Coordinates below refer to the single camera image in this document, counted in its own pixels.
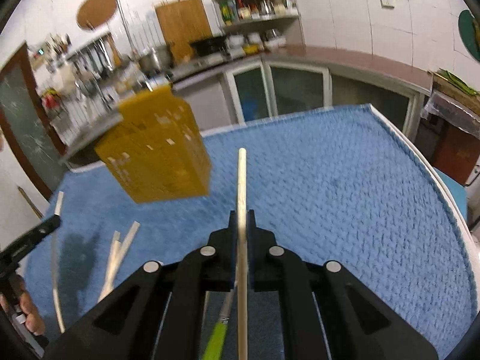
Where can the wooden crate with vegetables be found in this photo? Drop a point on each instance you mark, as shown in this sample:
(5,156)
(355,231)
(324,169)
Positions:
(453,86)

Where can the blue textured table cloth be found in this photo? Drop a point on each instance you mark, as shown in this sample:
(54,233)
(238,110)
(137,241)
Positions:
(333,184)

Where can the green handled fork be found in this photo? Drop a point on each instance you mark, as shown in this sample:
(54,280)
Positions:
(214,348)

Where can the yellow perforated utensil holder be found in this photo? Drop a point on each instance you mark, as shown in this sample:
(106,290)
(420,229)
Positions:
(156,152)

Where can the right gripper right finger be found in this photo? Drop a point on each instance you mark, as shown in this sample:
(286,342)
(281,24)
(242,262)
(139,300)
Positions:
(326,312)

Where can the black wok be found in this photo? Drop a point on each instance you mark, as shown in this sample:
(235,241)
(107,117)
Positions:
(208,46)

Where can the steel cooking pot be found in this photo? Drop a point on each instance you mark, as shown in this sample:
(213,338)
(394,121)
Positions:
(156,59)

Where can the round woven mat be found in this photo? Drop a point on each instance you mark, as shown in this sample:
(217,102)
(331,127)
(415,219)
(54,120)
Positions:
(94,13)

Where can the corner wall shelf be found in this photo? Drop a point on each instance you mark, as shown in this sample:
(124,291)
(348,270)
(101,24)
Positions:
(269,18)

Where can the wooden cutting board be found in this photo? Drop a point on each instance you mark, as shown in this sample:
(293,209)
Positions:
(182,22)

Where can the green round wall board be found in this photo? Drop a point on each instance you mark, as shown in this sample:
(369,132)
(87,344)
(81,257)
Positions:
(469,33)

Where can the person left hand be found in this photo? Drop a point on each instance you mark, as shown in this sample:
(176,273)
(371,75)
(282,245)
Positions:
(34,323)

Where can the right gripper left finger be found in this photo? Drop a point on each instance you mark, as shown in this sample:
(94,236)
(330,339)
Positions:
(157,312)

